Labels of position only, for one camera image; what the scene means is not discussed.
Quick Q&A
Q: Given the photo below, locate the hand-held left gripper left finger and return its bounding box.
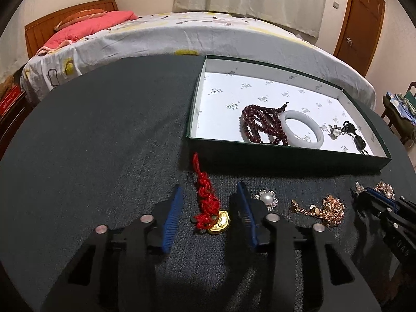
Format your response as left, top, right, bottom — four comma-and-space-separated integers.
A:
39, 184, 184, 312

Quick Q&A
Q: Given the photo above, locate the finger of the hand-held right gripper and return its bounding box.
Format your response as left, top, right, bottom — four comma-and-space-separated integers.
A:
395, 197, 416, 223
351, 186, 401, 226

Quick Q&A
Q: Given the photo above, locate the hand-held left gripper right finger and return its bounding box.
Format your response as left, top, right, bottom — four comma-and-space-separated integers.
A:
229, 182, 382, 312

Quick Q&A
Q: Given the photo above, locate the rose gold crystal brooch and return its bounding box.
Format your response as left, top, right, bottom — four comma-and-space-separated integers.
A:
374, 180, 396, 199

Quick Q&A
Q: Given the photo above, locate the pearl flower brooch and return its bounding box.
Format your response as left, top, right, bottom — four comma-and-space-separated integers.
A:
254, 189, 277, 211

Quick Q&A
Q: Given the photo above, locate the red knot gold coin charm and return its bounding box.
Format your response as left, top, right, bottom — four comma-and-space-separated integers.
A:
190, 152, 232, 235

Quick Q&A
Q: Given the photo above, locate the green shallow jewelry box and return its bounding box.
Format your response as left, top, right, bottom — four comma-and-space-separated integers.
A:
186, 55, 392, 173

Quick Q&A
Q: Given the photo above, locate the pile of clothes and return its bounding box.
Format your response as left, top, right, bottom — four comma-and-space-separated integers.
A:
382, 93, 416, 137

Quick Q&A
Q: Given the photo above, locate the white jade bangle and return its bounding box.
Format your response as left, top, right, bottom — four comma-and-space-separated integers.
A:
280, 110, 326, 150

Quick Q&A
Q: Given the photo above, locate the wooden chair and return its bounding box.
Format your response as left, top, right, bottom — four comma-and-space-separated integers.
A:
380, 81, 416, 147

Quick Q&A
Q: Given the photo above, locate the wooden door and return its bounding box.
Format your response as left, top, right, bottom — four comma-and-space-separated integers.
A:
333, 0, 387, 77

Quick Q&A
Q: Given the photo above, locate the bed with patterned sheet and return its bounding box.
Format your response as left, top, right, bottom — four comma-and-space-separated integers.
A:
20, 11, 378, 111

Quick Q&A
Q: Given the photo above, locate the wooden nightstand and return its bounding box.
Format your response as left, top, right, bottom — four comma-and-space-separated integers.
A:
0, 88, 33, 160

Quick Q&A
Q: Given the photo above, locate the red gift box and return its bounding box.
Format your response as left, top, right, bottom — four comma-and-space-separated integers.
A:
0, 84, 24, 118

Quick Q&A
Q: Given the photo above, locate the pink pillow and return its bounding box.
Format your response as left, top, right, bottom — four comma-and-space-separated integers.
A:
36, 10, 140, 56

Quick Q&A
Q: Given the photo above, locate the brown teddy bear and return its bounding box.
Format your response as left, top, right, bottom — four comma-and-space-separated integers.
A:
0, 75, 15, 95

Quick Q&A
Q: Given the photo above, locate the orange pillow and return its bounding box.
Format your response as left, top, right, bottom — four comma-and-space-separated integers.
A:
54, 8, 108, 31

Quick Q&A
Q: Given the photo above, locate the wooden headboard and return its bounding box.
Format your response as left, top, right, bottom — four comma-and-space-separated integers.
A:
24, 0, 118, 59

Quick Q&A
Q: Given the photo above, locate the black cord pendant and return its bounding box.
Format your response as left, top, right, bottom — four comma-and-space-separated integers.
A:
342, 120, 369, 155

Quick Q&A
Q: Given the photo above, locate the small pearl ring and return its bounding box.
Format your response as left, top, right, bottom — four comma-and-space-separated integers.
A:
327, 123, 345, 140

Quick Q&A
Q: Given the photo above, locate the dark red bead bracelet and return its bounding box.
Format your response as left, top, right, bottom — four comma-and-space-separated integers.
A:
240, 102, 290, 146

